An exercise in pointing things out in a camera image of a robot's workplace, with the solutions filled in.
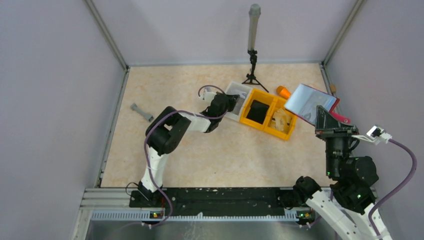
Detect red card holder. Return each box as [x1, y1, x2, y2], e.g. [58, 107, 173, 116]
[284, 83, 351, 126]

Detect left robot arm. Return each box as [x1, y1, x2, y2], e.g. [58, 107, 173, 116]
[137, 92, 240, 201]

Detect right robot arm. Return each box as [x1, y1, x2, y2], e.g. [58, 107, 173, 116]
[293, 105, 392, 240]

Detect tan cards in bin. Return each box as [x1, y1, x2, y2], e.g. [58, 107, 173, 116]
[269, 108, 292, 132]

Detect white plastic bin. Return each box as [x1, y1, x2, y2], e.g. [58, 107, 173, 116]
[225, 81, 253, 122]

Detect black block in bin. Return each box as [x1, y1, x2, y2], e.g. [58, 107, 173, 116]
[246, 100, 270, 124]

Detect black mini tripod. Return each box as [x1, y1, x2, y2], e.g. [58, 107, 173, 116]
[242, 49, 269, 93]

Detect yellow plastic bin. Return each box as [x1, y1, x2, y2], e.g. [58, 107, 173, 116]
[239, 88, 297, 141]

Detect orange plastic carrot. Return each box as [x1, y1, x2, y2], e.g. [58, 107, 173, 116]
[276, 85, 291, 100]

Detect grey plastic connector piece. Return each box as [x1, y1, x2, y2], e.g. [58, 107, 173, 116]
[130, 103, 154, 123]

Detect grey tube on tripod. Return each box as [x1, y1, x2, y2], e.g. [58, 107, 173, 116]
[247, 3, 261, 51]

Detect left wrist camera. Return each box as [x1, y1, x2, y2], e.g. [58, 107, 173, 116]
[199, 91, 217, 103]

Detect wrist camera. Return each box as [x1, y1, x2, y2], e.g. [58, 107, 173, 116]
[199, 91, 217, 103]
[352, 125, 392, 146]

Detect small tan wall object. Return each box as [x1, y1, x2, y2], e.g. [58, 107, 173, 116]
[329, 84, 337, 94]

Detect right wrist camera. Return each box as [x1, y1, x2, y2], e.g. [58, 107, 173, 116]
[352, 125, 392, 146]

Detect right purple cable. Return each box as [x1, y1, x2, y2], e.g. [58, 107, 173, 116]
[367, 139, 418, 239]

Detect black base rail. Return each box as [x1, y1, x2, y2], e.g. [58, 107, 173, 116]
[129, 187, 307, 217]

